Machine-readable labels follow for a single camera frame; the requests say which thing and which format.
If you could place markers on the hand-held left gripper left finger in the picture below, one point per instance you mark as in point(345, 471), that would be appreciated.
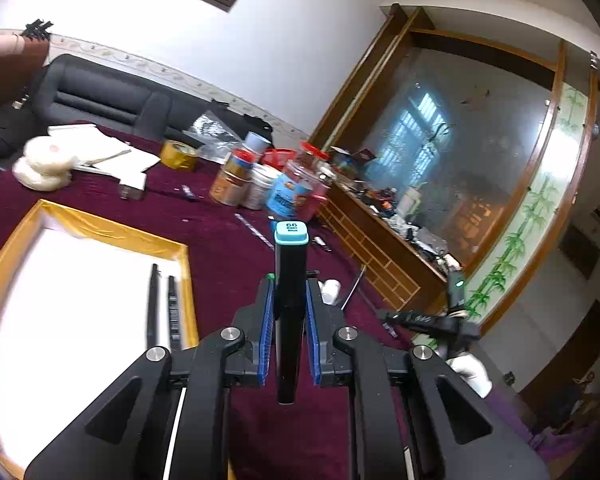
point(266, 332)

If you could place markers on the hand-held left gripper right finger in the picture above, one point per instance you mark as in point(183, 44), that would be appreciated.
point(314, 342)

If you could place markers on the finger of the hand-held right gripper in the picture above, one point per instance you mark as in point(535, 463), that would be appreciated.
point(430, 327)

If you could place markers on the black marker light blue cap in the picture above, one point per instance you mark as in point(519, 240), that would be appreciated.
point(290, 285)

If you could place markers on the yellow-edged white tray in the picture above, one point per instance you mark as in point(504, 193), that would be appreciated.
point(70, 310)

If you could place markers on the person's right hand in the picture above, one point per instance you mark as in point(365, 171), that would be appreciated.
point(475, 375)

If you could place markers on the small white bottle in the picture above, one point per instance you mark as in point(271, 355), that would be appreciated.
point(330, 291)

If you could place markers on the wooden sideboard cabinet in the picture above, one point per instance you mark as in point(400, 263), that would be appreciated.
point(375, 245)

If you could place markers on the short black pen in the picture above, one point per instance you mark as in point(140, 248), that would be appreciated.
point(322, 243)

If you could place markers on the white cup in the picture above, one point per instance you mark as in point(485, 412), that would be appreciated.
point(409, 202)

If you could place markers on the thin silver metal rod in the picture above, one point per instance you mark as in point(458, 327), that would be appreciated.
point(254, 231)

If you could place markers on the bamboo print glass panel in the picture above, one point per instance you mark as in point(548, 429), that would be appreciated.
point(535, 210)

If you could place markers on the pile of small tools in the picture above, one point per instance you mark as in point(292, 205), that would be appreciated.
point(380, 195)

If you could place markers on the brown wooden door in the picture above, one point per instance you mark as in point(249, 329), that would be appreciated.
point(575, 355)

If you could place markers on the white plastic tub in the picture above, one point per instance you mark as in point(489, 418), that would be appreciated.
point(260, 185)

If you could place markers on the orange label jar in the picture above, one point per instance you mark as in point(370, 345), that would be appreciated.
point(227, 187)

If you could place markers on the small dark pen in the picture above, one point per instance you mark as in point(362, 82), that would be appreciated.
point(190, 193)

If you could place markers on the wooden cabinet with glass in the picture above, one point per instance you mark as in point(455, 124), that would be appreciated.
point(480, 135)

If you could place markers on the red lid yellow jar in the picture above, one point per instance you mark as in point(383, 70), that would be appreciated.
point(242, 162)

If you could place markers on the red lid clear jar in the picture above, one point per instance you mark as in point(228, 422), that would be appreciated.
point(314, 157)

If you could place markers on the white can grey lid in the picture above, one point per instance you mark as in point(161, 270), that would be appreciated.
point(257, 141)

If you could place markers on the grey and white adapter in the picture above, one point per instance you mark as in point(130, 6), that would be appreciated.
point(131, 192)

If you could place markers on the yellow tape roll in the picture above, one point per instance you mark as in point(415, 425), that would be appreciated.
point(179, 156)

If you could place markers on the clear plastic bag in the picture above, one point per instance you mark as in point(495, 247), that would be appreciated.
point(215, 132)

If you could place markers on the black bag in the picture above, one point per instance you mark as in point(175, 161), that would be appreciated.
point(257, 125)

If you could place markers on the stack of white papers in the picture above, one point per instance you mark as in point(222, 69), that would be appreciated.
point(115, 152)

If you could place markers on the black leather sofa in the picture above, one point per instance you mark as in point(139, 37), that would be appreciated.
point(95, 90)

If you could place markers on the brown armchair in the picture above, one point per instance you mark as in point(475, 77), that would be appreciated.
point(10, 75)

